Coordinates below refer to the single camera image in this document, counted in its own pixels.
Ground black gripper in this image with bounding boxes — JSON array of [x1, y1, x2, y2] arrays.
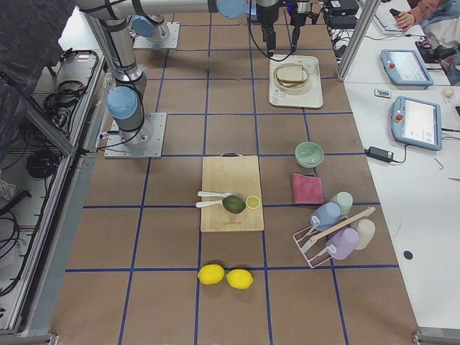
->
[[289, 0, 316, 27], [257, 0, 286, 50]]

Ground carried bread slice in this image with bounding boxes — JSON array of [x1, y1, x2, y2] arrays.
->
[[275, 64, 308, 82]]

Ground cream round plate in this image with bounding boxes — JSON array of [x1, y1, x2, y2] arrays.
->
[[273, 63, 311, 95]]

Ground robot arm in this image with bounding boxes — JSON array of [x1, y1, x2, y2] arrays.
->
[[75, 0, 318, 90]]

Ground bread slice on plate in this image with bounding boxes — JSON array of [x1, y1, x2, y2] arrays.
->
[[278, 80, 308, 89]]

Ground person's hand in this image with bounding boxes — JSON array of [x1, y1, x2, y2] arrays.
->
[[395, 11, 418, 31]]

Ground cream bear tray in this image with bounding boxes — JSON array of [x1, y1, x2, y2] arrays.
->
[[269, 55, 323, 109]]

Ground white keyboard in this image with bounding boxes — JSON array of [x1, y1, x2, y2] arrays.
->
[[374, 3, 403, 35]]

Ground blue teach pendant far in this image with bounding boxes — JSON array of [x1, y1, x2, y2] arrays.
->
[[380, 50, 433, 88]]

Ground blue teach pendant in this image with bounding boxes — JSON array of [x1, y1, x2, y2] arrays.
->
[[390, 96, 442, 151], [380, 50, 433, 88]]

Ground green bowl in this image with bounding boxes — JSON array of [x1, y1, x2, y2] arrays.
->
[[295, 142, 324, 168]]

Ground bamboo cutting board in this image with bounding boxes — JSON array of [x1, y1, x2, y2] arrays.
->
[[200, 155, 265, 233]]

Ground blue teach pendant near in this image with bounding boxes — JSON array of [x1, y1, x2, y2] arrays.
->
[[390, 96, 442, 151]]

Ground pink cloth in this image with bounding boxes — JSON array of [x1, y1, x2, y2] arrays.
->
[[292, 173, 324, 204]]

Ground black power brick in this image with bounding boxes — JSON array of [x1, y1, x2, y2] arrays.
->
[[364, 146, 394, 163]]

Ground lemon half slice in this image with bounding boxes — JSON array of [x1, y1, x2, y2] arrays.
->
[[245, 195, 261, 211]]

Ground white plastic fork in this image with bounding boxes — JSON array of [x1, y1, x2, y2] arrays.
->
[[197, 190, 238, 198]]

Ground green avocado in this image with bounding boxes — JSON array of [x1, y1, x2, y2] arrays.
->
[[222, 195, 246, 214]]

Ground green cup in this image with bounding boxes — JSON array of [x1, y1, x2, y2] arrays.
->
[[330, 191, 354, 219]]

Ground white plastic spoon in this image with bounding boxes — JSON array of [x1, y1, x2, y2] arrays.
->
[[195, 199, 223, 208]]

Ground blue cup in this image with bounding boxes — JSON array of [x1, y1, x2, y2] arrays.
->
[[310, 202, 341, 231]]

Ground beige cup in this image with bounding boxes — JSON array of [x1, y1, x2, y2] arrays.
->
[[351, 218, 376, 250]]

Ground purple cup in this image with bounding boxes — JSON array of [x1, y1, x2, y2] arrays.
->
[[326, 227, 360, 260]]

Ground yellow lemon right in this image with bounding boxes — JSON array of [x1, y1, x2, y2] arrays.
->
[[226, 269, 254, 290]]

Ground yellow lemon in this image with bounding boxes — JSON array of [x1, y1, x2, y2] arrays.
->
[[226, 269, 254, 290], [197, 264, 225, 285]]

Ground yellow lemon left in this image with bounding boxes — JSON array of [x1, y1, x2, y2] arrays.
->
[[197, 264, 225, 285]]

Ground aluminium frame post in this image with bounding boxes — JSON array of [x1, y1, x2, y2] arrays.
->
[[336, 0, 380, 82]]

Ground white wire cup rack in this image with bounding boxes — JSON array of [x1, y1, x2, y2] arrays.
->
[[293, 207, 375, 268]]

